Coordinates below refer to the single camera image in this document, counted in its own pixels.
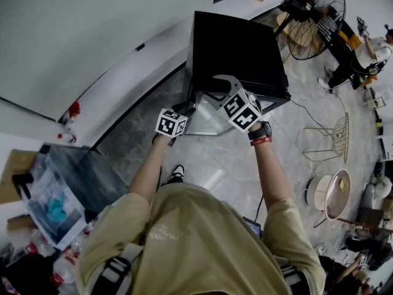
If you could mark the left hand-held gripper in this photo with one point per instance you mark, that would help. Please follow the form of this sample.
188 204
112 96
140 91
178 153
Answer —
170 123

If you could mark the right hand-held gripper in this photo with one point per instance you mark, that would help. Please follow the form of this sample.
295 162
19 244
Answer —
242 112

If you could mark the black mini fridge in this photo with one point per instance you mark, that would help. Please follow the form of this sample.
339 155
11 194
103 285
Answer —
233 48

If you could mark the person's right forearm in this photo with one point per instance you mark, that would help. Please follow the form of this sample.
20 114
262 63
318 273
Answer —
273 177

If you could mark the person's left forearm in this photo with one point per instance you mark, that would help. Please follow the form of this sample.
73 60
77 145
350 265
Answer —
147 174

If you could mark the black white sneaker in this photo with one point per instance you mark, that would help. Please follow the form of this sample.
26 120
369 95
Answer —
178 171

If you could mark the black trousers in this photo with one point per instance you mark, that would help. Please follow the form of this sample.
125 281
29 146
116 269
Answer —
172 181

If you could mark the black smartwatch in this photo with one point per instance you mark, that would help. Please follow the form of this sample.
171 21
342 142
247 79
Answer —
262 130

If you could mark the red wristband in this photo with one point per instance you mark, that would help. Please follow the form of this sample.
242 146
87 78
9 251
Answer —
261 141

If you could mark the clear plastic storage bin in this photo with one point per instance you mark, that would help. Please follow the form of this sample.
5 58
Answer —
92 177

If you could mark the red plastic object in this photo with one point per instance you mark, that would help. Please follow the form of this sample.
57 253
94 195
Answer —
74 108

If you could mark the black white striped blanket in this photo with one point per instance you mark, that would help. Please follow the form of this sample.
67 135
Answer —
328 26

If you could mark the person in olive shirt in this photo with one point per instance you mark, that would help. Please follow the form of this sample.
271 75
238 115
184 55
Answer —
196 241

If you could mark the orange sofa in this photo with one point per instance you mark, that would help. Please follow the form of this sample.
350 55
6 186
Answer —
353 40

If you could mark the black phone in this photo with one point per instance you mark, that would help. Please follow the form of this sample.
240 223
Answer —
253 227

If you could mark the teal plastic brush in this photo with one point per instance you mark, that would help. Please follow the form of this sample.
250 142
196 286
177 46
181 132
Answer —
56 209

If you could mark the round beige side table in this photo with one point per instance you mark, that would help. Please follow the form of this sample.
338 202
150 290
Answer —
319 192

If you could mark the white stool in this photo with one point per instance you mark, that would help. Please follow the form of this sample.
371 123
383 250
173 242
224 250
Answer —
374 98

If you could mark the yellow paper sheet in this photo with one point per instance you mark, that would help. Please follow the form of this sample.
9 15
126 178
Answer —
343 183

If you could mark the yellow-green ball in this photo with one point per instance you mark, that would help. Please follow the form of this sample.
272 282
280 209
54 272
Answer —
378 123

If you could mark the white cabinet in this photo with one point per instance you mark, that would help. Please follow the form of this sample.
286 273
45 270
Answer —
387 144

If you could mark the pile of clear plastic bottles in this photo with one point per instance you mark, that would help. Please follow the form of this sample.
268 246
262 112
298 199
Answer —
64 269

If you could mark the small cardboard box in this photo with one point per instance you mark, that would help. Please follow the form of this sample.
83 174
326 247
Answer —
18 223

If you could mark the dark red tripod stand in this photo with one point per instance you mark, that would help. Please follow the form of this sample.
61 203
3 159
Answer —
353 224

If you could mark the black bag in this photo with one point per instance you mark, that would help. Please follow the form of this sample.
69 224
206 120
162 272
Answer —
27 275

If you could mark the black backpack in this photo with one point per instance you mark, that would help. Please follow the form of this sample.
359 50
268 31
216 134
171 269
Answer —
334 275

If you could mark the black pedestal fan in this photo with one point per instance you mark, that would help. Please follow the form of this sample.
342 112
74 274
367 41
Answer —
299 6

